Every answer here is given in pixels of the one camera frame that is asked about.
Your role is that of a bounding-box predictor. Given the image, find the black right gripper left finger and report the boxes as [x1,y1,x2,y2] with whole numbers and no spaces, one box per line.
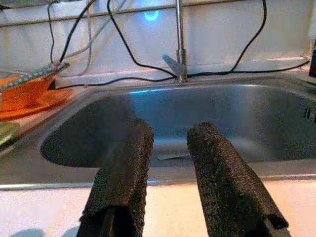
[76,116,155,237]

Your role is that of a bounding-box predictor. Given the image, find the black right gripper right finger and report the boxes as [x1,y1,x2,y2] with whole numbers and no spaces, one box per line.
[186,121,289,237]

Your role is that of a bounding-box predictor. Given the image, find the patterned brown chopsticks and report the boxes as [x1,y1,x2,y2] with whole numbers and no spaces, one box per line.
[0,61,70,93]

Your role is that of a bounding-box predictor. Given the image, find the stainless steel sink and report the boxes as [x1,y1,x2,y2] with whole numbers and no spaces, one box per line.
[0,75,316,191]

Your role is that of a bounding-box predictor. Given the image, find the light green plate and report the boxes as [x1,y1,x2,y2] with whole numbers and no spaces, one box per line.
[0,121,22,148]

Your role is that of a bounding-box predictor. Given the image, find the orange plastic bowl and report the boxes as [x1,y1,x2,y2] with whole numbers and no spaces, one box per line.
[0,74,75,121]

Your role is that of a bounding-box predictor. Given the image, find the chrome faucet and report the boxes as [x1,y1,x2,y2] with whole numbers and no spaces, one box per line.
[161,0,188,83]

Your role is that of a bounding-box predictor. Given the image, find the black power cable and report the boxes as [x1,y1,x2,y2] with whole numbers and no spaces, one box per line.
[53,60,311,89]
[107,0,178,79]
[48,0,96,62]
[228,0,268,74]

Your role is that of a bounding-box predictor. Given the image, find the white cable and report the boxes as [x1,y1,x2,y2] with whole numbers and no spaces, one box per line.
[69,0,124,76]

